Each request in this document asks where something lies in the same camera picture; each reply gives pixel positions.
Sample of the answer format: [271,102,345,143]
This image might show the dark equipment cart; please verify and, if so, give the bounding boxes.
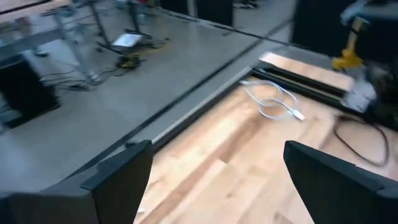
[292,0,398,63]

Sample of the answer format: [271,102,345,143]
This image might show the white tablet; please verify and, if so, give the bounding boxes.
[111,32,144,49]

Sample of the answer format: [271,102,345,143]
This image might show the thin black cable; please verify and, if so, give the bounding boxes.
[333,114,391,168]

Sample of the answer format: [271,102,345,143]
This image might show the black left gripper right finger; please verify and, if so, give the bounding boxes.
[283,140,398,224]

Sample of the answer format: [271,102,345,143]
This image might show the grey metal stand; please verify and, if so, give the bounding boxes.
[40,0,104,85]

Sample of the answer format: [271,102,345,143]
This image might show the black cabinet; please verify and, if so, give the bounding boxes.
[160,0,234,27]

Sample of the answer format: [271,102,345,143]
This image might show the black table frame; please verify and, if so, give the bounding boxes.
[124,63,355,153]

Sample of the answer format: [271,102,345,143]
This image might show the yellow clamp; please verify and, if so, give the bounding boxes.
[331,17,364,71]

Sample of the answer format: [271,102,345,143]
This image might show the white USB cable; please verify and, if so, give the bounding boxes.
[239,79,306,122]

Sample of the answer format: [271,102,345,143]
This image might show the black floor box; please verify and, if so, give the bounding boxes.
[0,55,60,129]

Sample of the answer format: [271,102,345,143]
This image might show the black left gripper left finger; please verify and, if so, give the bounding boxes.
[0,139,155,224]

